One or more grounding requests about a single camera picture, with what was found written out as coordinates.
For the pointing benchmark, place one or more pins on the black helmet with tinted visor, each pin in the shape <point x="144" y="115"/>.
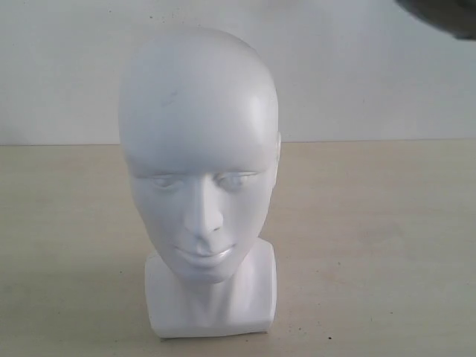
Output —
<point x="454" y="17"/>

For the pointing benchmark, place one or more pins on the white mannequin head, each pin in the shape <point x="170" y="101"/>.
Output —
<point x="198" y="123"/>

